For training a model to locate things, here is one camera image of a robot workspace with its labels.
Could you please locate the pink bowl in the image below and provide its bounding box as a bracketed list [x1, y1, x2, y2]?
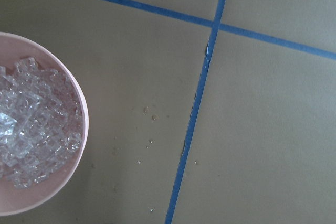
[1, 32, 89, 217]

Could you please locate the pile of ice cubes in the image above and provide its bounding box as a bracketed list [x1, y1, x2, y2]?
[1, 57, 83, 189]

